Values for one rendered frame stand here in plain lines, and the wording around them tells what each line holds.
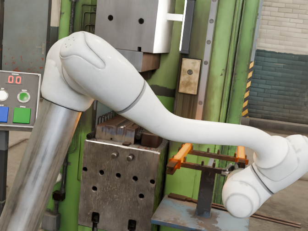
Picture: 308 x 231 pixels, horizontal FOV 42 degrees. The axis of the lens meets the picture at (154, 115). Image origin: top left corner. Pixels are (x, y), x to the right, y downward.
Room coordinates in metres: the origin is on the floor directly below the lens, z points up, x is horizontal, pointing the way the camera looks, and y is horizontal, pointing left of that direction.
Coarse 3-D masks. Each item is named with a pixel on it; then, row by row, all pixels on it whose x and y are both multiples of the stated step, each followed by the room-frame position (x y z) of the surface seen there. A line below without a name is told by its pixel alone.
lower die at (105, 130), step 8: (112, 120) 2.11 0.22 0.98; (120, 120) 2.08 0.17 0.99; (96, 128) 1.94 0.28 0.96; (104, 128) 1.93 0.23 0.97; (112, 128) 1.92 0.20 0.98; (120, 128) 1.91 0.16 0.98; (128, 128) 1.91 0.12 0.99; (136, 128) 1.92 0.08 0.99; (96, 136) 1.94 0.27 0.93; (104, 136) 1.93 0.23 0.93; (112, 136) 1.92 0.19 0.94; (120, 136) 1.91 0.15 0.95; (128, 136) 1.91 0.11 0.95
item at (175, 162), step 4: (184, 144) 1.76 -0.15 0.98; (188, 144) 1.77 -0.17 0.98; (184, 148) 1.69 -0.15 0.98; (188, 148) 1.71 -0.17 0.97; (180, 152) 1.62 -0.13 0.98; (184, 152) 1.63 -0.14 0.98; (176, 156) 1.55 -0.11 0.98; (180, 156) 1.56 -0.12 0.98; (184, 156) 1.62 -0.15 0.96; (172, 160) 1.48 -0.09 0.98; (176, 160) 1.48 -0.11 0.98; (180, 160) 1.48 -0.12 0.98; (168, 164) 1.42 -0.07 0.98; (172, 164) 1.43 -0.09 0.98; (176, 164) 1.45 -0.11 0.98; (180, 164) 1.48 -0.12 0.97; (168, 168) 1.45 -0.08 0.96; (172, 168) 1.39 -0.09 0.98; (176, 168) 1.46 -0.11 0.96; (168, 172) 1.40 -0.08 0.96; (172, 172) 1.40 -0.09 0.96
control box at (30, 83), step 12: (0, 72) 1.93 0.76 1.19; (12, 72) 1.94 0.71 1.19; (24, 72) 1.96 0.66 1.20; (0, 84) 1.90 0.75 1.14; (12, 84) 1.91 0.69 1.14; (24, 84) 1.93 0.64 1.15; (36, 84) 1.94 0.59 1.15; (12, 96) 1.88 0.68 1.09; (36, 96) 1.91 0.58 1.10; (12, 108) 1.86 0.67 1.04; (36, 108) 1.89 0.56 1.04; (12, 120) 1.83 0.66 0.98
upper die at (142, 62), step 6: (126, 54) 1.92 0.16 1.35; (132, 54) 1.91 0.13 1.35; (138, 54) 1.90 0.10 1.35; (144, 54) 1.93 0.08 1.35; (150, 54) 2.05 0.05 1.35; (156, 54) 2.19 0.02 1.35; (132, 60) 1.91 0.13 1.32; (138, 60) 1.90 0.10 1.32; (144, 60) 1.94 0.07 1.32; (150, 60) 2.07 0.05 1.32; (156, 60) 2.21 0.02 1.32; (138, 66) 1.90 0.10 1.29; (144, 66) 1.96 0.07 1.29; (150, 66) 2.08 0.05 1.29; (156, 66) 2.23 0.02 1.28
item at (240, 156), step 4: (240, 148) 1.69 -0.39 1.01; (240, 152) 1.60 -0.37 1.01; (244, 152) 1.61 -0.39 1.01; (240, 156) 1.52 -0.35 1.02; (244, 156) 1.53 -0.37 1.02; (236, 160) 1.45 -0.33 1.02; (240, 160) 1.39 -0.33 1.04; (244, 160) 1.40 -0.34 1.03; (240, 164) 1.37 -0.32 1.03; (244, 164) 1.36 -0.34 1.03
